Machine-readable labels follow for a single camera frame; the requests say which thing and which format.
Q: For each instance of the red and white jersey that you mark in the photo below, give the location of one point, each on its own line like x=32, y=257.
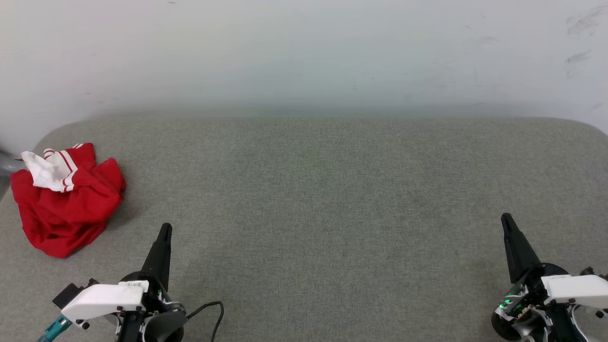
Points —
x=66, y=213

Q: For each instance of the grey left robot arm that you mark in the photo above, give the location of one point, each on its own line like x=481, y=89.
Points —
x=166, y=327

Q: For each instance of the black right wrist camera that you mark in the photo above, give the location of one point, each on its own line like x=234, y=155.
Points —
x=587, y=271

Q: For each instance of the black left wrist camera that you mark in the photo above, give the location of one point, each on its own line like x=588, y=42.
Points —
x=66, y=295

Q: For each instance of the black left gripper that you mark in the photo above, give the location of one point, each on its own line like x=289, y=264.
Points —
x=154, y=299

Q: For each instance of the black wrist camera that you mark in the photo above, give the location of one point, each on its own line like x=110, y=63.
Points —
x=587, y=271
x=66, y=295

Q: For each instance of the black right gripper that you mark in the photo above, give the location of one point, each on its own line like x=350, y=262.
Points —
x=529, y=289

